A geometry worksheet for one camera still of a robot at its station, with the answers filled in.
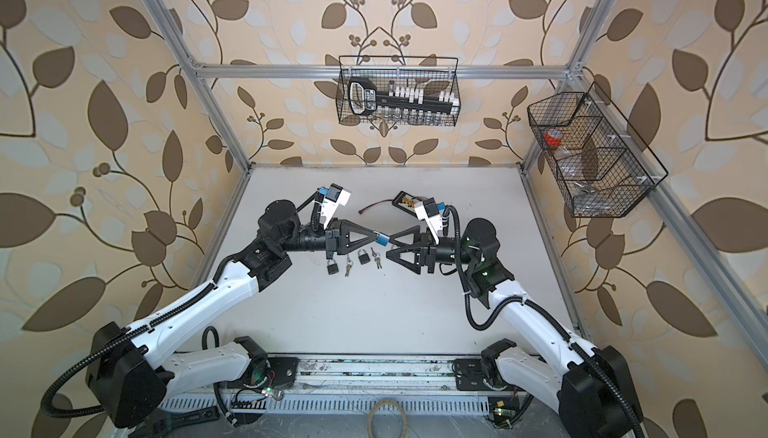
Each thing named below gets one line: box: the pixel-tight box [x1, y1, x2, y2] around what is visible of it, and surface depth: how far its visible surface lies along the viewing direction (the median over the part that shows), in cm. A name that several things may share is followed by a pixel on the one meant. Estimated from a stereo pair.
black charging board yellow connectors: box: [392, 190, 424, 217], surface depth 110 cm
